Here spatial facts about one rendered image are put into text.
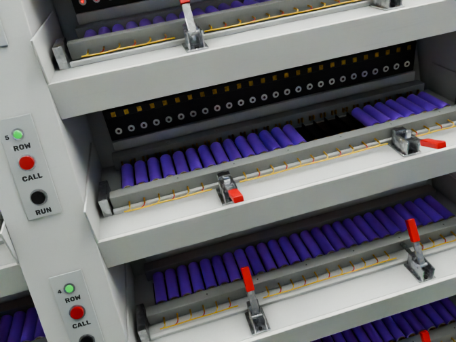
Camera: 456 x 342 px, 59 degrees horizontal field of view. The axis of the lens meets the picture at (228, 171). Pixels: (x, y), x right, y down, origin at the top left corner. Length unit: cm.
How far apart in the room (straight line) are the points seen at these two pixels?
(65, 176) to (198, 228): 18
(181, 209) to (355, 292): 30
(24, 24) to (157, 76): 15
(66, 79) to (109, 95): 5
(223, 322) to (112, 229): 22
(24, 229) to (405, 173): 51
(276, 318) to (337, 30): 41
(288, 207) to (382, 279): 21
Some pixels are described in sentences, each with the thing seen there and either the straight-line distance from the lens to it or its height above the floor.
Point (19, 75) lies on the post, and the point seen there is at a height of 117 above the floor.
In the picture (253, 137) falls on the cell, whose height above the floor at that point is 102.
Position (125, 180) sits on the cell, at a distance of 60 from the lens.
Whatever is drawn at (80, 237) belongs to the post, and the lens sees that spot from 54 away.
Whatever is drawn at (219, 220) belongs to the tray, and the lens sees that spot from 54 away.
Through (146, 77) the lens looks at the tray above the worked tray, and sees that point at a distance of 51.
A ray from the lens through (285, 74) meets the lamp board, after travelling 69.
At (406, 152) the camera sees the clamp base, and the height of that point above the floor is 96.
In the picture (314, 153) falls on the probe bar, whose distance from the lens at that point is 60.
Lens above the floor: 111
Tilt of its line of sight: 12 degrees down
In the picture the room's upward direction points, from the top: 13 degrees counter-clockwise
